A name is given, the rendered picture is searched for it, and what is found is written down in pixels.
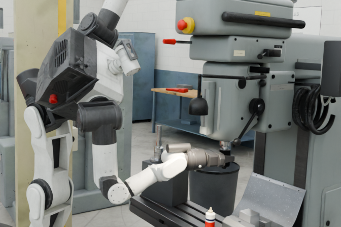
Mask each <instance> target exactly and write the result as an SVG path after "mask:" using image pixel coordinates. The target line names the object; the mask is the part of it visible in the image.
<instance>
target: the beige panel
mask: <svg viewBox="0 0 341 227"><path fill-rule="evenodd" d="M73 5H74V0H13V15H14V105H15V194H16V227H29V226H30V224H31V222H30V220H29V213H30V209H29V203H28V200H27V196H26V191H27V188H28V187H29V184H30V183H31V182H32V181H33V177H34V172H35V152H34V150H33V148H32V145H31V131H30V129H29V127H28V125H27V123H26V122H25V120H24V112H25V110H26V107H27V105H26V103H25V102H26V101H25V99H24V97H23V94H22V92H21V89H20V87H19V85H18V82H17V80H16V77H17V75H18V74H20V73H21V72H23V71H25V70H27V69H31V68H38V69H40V67H41V64H42V62H43V60H44V58H45V57H46V55H47V53H48V51H49V50H50V48H51V46H52V44H53V43H54V41H55V40H56V39H57V38H58V37H59V36H60V35H62V34H63V33H64V32H65V31H66V30H67V29H68V28H70V27H72V28H73ZM72 164H73V145H72V149H71V153H70V160H69V177H70V178H71V180H72ZM64 227H72V210H71V212H70V215H69V217H68V219H67V221H66V223H65V225H64Z"/></svg>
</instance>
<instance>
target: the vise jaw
mask: <svg viewBox="0 0 341 227"><path fill-rule="evenodd" d="M222 227H256V226H255V225H253V224H251V223H249V222H247V221H245V220H243V219H241V218H239V217H237V216H235V215H231V216H227V217H226V218H225V219H224V220H223V221H222Z"/></svg>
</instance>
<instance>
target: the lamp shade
mask: <svg viewBox="0 0 341 227"><path fill-rule="evenodd" d="M208 110H209V107H208V103H207V101H206V100H205V99H204V98H201V97H195V98H193V99H192V100H191V101H190V103H189V107H188V114H190V115H195V116H206V115H208Z"/></svg>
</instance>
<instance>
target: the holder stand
mask: <svg viewBox="0 0 341 227"><path fill-rule="evenodd" d="M153 164H154V165H158V164H163V162H162V160H155V159H154V157H151V158H150V159H149V160H144V161H142V170H145V169H146V168H148V167H149V166H151V165H153ZM188 178H189V171H186V170H184V171H182V172H181V173H179V174H178V175H176V176H175V177H173V178H171V179H170V180H168V181H157V182H155V183H154V184H152V185H151V186H149V187H147V188H146V189H145V190H144V191H143V192H141V195H142V196H144V197H147V198H149V199H152V200H154V201H157V202H159V203H163V204H165V205H168V206H170V207H174V206H177V205H179V204H182V203H184V202H187V201H188Z"/></svg>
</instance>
